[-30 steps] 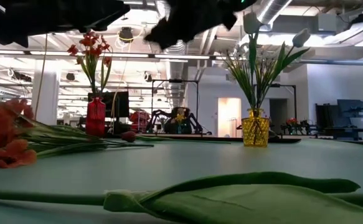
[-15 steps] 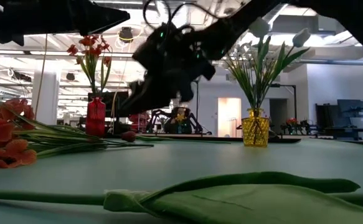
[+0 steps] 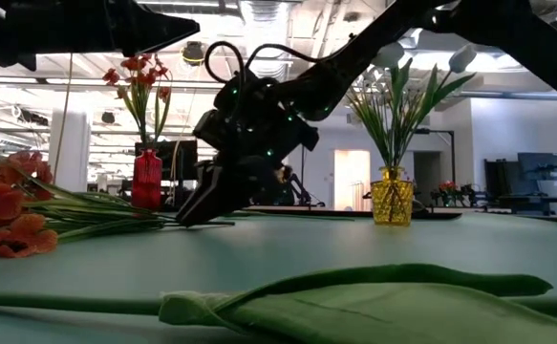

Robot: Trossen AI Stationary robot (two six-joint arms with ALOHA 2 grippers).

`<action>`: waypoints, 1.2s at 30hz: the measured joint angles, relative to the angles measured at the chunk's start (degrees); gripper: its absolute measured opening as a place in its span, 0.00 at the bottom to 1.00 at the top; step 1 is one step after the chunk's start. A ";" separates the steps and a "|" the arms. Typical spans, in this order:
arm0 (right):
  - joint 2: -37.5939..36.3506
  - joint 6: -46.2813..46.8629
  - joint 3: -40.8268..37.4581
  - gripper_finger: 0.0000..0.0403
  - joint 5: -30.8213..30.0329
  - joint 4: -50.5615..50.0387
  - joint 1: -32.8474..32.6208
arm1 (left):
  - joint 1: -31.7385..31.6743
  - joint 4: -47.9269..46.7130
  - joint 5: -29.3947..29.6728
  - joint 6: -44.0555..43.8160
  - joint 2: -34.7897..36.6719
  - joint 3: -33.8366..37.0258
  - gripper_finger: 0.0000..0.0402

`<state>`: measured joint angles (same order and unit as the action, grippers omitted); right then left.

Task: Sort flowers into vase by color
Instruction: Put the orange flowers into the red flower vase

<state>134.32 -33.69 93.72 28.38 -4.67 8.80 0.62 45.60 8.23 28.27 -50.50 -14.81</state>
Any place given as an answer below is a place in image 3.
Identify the green table mat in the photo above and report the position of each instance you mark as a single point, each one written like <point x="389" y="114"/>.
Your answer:
<point x="306" y="248"/>

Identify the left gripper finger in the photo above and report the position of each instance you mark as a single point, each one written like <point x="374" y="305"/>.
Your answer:
<point x="154" y="26"/>

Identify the red glass vase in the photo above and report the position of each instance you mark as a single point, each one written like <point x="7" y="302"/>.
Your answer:
<point x="146" y="181"/>

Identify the yellow glass vase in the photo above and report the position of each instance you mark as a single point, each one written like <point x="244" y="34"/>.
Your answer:
<point x="392" y="200"/>

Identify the red artificial tulip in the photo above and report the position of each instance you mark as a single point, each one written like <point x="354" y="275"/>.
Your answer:
<point x="354" y="315"/>

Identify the long ceiling light bar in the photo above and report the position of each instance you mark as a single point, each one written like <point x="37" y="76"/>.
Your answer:
<point x="68" y="82"/>

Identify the silver ventilation duct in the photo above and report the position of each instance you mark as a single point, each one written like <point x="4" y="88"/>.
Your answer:
<point x="263" y="19"/>

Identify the black monitor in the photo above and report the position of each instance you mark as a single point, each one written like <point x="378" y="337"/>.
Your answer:
<point x="182" y="160"/>

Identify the black ceiling-hung device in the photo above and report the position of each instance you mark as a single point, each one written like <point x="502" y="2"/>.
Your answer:
<point x="193" y="52"/>

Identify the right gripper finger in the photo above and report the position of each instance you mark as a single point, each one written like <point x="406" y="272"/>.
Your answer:
<point x="240" y="181"/>
<point x="204" y="186"/>

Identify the white artificial flower bunch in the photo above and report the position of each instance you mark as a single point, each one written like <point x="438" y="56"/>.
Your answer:
<point x="378" y="124"/>

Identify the white square pillar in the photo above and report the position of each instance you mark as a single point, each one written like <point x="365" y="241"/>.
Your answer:
<point x="70" y="153"/>

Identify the orange artificial flower bunch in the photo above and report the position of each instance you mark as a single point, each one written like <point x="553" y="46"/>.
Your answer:
<point x="1" y="205"/>
<point x="140" y="110"/>

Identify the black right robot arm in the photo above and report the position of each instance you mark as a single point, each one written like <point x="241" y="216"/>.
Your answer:
<point x="378" y="43"/>

